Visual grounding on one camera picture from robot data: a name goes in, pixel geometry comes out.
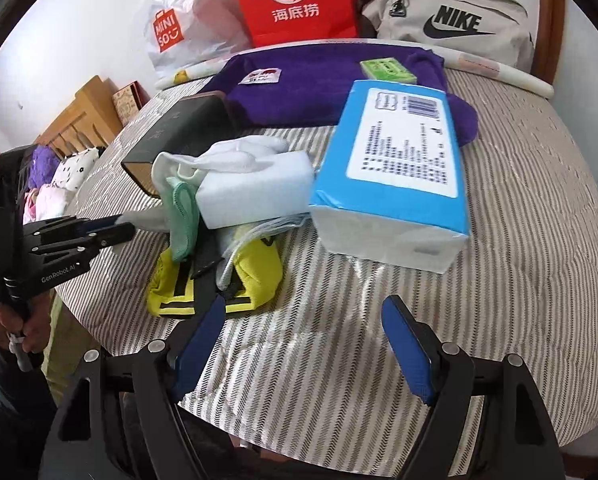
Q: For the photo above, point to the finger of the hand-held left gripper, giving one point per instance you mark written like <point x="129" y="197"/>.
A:
<point x="114" y="235"/>
<point x="99" y="222"/>

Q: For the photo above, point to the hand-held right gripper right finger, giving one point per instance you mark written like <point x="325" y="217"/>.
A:
<point x="409" y="355"/>

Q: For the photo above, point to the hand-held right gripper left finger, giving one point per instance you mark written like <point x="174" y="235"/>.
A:
<point x="199" y="347"/>

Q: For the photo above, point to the green cloth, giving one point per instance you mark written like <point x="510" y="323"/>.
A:
<point x="184" y="225"/>

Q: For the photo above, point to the white cloth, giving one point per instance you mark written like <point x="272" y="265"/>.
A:
<point x="234" y="152"/>

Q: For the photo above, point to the white sponge block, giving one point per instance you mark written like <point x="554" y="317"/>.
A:
<point x="259" y="190"/>

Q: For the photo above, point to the blue tissue pack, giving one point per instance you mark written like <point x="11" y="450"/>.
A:
<point x="394" y="150"/>

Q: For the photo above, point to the person's left forearm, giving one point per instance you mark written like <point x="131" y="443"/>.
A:
<point x="9" y="400"/>

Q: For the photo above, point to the person's left hand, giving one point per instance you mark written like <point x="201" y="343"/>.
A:
<point x="35" y="320"/>

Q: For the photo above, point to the pink cloth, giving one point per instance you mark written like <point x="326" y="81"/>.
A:
<point x="46" y="202"/>

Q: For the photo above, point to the white spotted pillow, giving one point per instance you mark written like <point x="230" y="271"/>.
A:
<point x="76" y="165"/>

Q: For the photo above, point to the purple plush toy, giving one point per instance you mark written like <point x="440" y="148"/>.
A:
<point x="44" y="165"/>

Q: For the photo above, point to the yellow and black sock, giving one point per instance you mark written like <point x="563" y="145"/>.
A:
<point x="256" y="270"/>

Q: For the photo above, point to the wooden headboard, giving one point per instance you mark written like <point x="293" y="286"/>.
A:
<point x="89" y="110"/>

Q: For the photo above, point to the patterned box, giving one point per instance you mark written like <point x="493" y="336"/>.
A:
<point x="125" y="105"/>

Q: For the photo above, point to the dark box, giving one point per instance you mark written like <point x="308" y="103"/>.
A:
<point x="179" y="130"/>

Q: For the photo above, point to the clear plastic bag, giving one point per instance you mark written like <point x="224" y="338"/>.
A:
<point x="279" y="225"/>

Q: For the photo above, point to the striped bed sheet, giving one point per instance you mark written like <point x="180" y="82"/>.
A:
<point x="529" y="210"/>

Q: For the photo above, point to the white plastic shopping bag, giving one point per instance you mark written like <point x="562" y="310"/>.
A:
<point x="199" y="25"/>

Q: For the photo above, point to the purple towel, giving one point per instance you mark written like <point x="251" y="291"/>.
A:
<point x="319" y="85"/>

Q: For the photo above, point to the red paper bag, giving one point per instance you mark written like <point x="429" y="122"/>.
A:
<point x="299" y="22"/>

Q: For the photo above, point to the green tissue packet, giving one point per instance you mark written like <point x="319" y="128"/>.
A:
<point x="389" y="69"/>

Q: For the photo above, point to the white rolled mat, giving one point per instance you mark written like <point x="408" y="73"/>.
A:
<point x="504" y="72"/>

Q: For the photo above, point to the brown wooden bed frame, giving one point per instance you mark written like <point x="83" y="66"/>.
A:
<point x="549" y="25"/>

